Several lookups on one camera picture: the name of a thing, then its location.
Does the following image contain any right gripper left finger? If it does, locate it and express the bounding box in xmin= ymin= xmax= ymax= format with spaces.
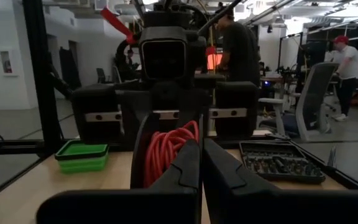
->
xmin=35 ymin=139 xmax=201 ymax=224

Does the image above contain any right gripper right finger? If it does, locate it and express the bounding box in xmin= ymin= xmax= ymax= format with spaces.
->
xmin=203 ymin=138 xmax=358 ymax=224

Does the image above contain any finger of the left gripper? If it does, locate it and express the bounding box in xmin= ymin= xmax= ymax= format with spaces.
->
xmin=178 ymin=88 xmax=211 ymax=138
xmin=120 ymin=90 xmax=152 ymax=147

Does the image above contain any black wire spool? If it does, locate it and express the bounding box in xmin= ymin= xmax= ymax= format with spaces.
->
xmin=130 ymin=112 xmax=204 ymax=189

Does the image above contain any red wire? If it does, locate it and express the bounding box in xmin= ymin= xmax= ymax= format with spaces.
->
xmin=144 ymin=120 xmax=200 ymax=188

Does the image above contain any glowing orange screen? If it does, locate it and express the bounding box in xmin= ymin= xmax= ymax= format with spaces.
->
xmin=206 ymin=46 xmax=224 ymax=71

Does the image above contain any black open bit case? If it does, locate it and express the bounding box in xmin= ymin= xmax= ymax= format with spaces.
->
xmin=239 ymin=139 xmax=326 ymax=184

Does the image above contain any green plastic tray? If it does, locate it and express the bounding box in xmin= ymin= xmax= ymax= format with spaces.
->
xmin=54 ymin=139 xmax=110 ymax=174

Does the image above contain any person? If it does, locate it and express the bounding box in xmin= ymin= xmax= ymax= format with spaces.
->
xmin=331 ymin=35 xmax=358 ymax=123
xmin=215 ymin=7 xmax=262 ymax=87

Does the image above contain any red tape tag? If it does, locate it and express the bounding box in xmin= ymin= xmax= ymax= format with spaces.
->
xmin=100 ymin=7 xmax=138 ymax=45

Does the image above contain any grey blue office chair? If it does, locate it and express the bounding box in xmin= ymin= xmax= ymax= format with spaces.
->
xmin=257 ymin=62 xmax=341 ymax=142

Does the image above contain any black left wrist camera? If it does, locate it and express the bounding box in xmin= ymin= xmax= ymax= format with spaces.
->
xmin=139 ymin=26 xmax=188 ymax=81

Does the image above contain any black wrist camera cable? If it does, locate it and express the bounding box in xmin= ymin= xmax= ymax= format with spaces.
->
xmin=196 ymin=0 xmax=242 ymax=35

